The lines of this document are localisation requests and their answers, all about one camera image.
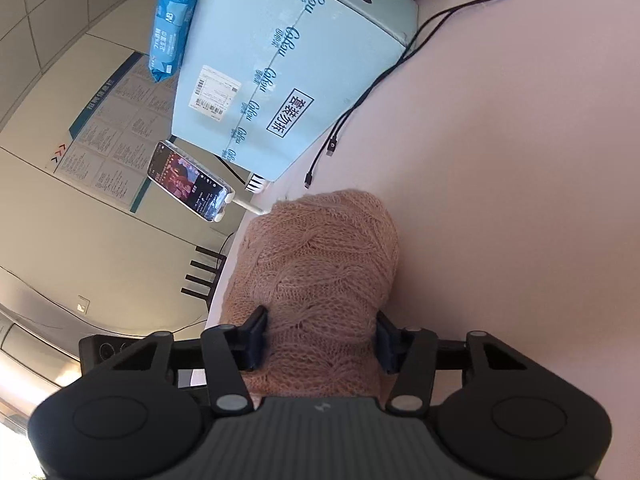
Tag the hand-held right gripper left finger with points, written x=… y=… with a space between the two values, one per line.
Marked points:
x=257 y=337

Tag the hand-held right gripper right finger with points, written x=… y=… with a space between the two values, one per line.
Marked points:
x=385 y=345

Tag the pink knit sweater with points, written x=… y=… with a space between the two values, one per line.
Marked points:
x=310 y=270

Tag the black chair backrest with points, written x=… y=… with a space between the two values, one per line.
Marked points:
x=205 y=272

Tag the white phone stand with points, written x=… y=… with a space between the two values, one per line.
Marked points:
x=245 y=204

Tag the black white striped dish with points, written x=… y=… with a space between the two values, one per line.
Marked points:
x=257 y=184

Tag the smartphone with lit screen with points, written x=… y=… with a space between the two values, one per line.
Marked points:
x=185 y=180

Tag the large light blue cardboard box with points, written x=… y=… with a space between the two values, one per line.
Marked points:
x=300 y=85

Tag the blue tissue packet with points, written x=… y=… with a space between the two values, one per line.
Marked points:
x=175 y=20

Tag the white wall socket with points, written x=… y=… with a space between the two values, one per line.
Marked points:
x=83 y=306

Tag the wall poster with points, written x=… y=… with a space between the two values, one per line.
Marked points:
x=110 y=135

